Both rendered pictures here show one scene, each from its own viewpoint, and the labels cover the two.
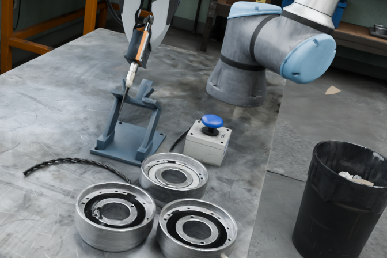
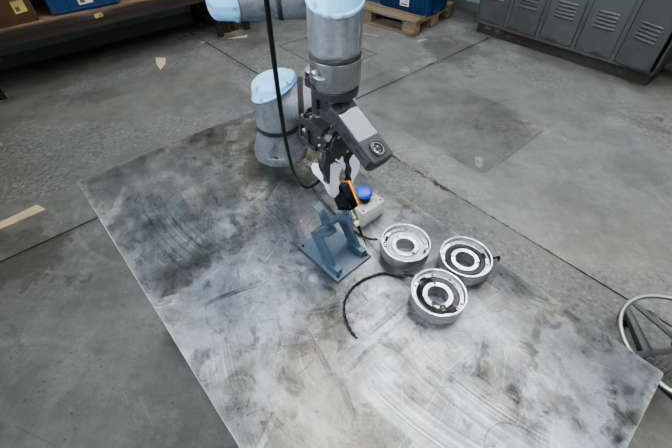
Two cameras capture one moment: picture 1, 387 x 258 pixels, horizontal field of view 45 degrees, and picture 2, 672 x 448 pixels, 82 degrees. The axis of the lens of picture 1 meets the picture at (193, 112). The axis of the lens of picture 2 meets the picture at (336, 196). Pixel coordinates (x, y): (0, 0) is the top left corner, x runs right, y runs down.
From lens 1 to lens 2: 0.70 m
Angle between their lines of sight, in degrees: 46
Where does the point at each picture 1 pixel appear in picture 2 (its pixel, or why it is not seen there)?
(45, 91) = (215, 281)
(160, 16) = (355, 164)
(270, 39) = not seen: hidden behind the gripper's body
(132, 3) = (336, 170)
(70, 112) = (265, 274)
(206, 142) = (374, 207)
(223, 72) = (279, 145)
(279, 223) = not seen: hidden behind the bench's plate
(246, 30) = (289, 105)
